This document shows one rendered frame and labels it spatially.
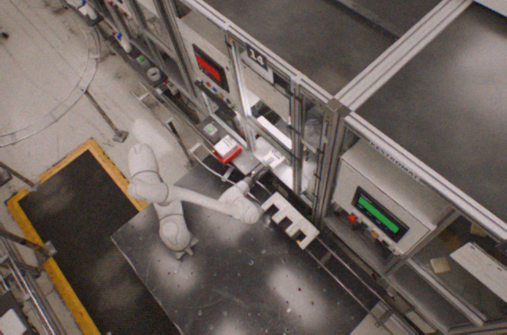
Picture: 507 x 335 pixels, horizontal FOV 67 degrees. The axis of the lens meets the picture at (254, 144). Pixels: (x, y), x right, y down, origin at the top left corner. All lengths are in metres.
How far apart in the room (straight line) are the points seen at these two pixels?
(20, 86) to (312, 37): 3.96
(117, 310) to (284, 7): 2.64
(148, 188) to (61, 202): 2.12
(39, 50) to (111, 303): 3.14
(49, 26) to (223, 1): 3.93
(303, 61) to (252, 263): 1.46
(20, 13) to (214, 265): 4.41
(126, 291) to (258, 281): 1.31
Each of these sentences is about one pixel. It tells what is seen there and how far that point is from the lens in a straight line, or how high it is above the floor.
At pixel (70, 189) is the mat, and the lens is 4.00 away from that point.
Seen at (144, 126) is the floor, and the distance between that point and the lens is 4.03.
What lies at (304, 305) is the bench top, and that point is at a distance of 2.52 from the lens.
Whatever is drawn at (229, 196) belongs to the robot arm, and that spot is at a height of 1.10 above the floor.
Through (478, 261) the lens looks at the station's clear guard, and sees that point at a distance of 1.57.
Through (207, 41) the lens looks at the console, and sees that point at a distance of 1.94.
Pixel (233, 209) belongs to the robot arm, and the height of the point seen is 1.20.
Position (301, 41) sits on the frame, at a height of 2.01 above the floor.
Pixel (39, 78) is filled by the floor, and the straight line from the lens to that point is 5.01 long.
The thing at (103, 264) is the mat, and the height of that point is 0.01.
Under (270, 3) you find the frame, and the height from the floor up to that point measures 2.01.
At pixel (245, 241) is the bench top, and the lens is 2.60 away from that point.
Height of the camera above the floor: 3.18
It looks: 61 degrees down
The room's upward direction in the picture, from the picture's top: 11 degrees counter-clockwise
